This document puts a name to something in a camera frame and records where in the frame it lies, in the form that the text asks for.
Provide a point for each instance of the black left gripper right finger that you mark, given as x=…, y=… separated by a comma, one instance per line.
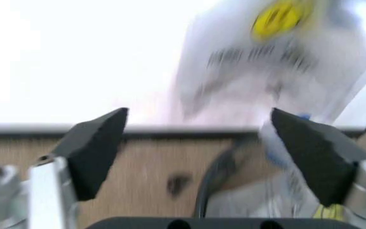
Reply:
x=313, y=157

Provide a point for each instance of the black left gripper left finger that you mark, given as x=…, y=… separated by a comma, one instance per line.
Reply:
x=90, y=152

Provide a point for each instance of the white garbage bag yellow smiley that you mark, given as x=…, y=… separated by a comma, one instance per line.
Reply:
x=234, y=78

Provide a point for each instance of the white sheet with blue print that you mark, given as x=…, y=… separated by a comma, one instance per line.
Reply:
x=275, y=152

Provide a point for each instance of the grey skirting board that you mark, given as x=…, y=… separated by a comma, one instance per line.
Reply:
x=176, y=132

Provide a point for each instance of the white door frame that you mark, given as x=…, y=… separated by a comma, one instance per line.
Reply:
x=365, y=95

